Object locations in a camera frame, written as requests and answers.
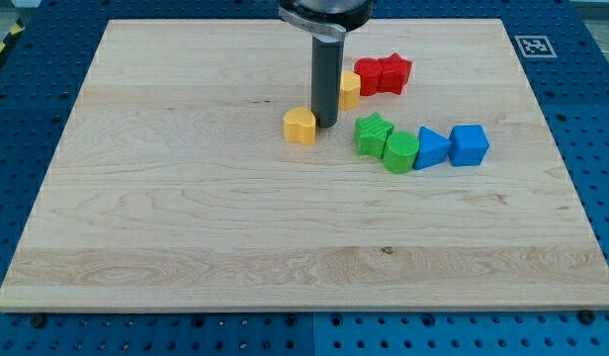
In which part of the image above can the yellow hexagon block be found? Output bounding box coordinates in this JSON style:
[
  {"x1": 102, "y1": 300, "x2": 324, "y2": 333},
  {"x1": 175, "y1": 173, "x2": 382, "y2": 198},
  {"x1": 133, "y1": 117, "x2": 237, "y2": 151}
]
[{"x1": 339, "y1": 70, "x2": 361, "y2": 110}]

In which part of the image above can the yellow heart block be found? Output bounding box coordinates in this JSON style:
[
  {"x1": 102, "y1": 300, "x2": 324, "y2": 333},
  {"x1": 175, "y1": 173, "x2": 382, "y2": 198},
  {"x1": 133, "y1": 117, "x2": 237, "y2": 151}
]
[{"x1": 283, "y1": 107, "x2": 316, "y2": 144}]

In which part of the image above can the green star block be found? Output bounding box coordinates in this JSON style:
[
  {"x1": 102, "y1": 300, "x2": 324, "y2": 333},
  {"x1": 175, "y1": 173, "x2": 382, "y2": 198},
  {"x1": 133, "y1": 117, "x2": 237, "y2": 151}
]
[{"x1": 354, "y1": 112, "x2": 394, "y2": 158}]

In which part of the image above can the green cylinder block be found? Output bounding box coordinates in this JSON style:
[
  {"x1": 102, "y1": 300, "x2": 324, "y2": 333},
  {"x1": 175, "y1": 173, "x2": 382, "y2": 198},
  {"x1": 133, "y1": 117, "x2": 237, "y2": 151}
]
[{"x1": 383, "y1": 132, "x2": 420, "y2": 174}]

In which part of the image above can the red cylinder block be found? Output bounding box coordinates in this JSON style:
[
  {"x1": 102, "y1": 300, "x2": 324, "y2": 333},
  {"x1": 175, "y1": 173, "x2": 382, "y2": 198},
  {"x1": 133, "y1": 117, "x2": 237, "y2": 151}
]
[{"x1": 354, "y1": 57, "x2": 382, "y2": 96}]

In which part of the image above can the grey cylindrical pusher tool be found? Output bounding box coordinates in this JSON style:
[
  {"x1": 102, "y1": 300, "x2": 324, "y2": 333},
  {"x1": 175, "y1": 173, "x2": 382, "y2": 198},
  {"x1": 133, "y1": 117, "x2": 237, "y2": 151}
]
[{"x1": 310, "y1": 35, "x2": 344, "y2": 129}]

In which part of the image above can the blue triangle block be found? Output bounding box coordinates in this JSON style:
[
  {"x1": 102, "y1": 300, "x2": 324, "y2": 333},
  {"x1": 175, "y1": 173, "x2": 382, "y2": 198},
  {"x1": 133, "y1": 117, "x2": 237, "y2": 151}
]
[{"x1": 414, "y1": 127, "x2": 452, "y2": 170}]

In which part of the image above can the wooden board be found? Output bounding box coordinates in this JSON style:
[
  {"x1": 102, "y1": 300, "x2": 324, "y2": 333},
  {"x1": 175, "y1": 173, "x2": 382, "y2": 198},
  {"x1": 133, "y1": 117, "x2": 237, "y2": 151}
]
[{"x1": 0, "y1": 19, "x2": 609, "y2": 312}]

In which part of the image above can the red star block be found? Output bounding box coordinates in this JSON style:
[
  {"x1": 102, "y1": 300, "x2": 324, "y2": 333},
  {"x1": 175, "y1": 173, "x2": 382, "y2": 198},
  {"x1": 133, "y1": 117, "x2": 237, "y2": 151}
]
[{"x1": 378, "y1": 52, "x2": 412, "y2": 95}]

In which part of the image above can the blue cube block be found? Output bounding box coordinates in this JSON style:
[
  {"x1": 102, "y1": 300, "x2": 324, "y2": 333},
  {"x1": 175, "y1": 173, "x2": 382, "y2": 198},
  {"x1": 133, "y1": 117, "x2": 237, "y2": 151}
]
[{"x1": 448, "y1": 125, "x2": 489, "y2": 166}]

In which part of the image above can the white fiducial marker tag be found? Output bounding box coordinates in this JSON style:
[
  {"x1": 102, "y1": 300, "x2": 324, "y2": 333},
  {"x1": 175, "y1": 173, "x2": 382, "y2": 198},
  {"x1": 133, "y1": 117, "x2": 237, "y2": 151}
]
[{"x1": 514, "y1": 35, "x2": 557, "y2": 58}]

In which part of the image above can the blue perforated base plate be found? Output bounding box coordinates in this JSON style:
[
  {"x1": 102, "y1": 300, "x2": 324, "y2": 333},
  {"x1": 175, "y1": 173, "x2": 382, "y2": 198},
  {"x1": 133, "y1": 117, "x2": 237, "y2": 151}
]
[{"x1": 0, "y1": 1, "x2": 609, "y2": 355}]

